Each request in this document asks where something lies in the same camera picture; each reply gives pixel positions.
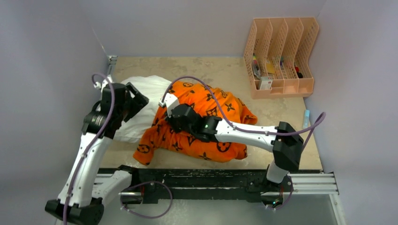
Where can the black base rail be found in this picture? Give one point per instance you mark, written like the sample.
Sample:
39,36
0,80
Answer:
250,185

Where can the pink mesh file organizer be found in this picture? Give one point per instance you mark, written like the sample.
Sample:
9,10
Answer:
280,48

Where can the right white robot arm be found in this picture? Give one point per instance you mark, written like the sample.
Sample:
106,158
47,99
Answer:
286,149

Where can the small white red box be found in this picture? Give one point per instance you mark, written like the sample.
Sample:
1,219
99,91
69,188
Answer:
265,83

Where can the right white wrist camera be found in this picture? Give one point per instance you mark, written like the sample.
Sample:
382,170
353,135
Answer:
170,102

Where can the light blue small tube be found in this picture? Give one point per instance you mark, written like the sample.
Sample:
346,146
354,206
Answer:
306,122

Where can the aluminium frame rail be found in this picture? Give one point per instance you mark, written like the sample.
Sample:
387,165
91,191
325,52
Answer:
322,184

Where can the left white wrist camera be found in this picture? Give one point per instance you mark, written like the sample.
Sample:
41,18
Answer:
101,85

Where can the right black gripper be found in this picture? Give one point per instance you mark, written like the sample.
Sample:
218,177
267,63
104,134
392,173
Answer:
172,119

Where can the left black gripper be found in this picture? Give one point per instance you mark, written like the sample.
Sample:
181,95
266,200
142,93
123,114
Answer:
138,101

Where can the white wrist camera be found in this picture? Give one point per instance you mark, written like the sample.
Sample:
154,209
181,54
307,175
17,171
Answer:
170,102
101,85

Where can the orange patterned pillowcase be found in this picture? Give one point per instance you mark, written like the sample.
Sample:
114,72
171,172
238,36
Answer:
206,102

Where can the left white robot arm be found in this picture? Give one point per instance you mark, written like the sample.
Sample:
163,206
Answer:
81,202

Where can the white pillow insert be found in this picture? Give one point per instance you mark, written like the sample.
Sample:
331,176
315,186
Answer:
153,87

